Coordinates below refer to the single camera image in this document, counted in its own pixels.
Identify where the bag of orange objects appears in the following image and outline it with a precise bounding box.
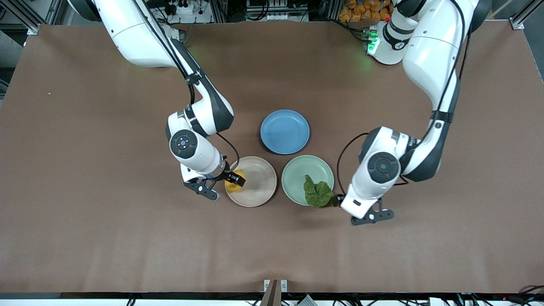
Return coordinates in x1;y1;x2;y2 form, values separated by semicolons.
339;0;396;22

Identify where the white power strip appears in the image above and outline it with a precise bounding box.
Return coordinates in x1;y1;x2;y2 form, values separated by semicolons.
164;0;200;16

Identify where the green lettuce leaf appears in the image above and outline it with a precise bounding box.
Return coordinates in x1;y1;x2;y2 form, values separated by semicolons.
303;174;335;209

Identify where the blue round plate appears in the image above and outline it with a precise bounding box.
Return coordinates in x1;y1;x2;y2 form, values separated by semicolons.
260;109;311;155

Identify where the yellow lemon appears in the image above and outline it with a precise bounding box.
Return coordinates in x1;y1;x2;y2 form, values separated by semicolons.
225;170;245;193

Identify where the aluminium frame profile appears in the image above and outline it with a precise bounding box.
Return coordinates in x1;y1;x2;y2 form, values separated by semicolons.
509;0;544;30
0;0;58;35

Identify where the black white electronic equipment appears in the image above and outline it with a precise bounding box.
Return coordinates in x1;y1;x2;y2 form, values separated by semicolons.
246;0;310;22

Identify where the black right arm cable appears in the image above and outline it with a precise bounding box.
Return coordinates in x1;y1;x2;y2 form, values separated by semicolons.
132;0;241;173

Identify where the mint green round plate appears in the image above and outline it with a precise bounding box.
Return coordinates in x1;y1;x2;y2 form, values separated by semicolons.
281;155;334;207

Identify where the beige round plate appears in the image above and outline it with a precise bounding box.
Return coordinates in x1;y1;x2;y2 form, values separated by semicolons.
224;156;278;207

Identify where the camera mount post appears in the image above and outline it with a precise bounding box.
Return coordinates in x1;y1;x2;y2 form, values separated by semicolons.
263;279;288;306

